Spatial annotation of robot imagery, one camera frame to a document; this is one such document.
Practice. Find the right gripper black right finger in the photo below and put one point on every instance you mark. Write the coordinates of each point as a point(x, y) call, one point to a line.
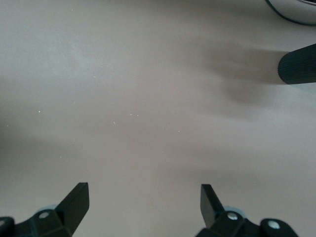
point(211, 207)

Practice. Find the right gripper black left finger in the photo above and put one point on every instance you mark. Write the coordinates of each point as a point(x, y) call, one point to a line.
point(74, 205)

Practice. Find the black ribbed cylinder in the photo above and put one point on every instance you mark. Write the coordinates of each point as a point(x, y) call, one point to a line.
point(298, 65)

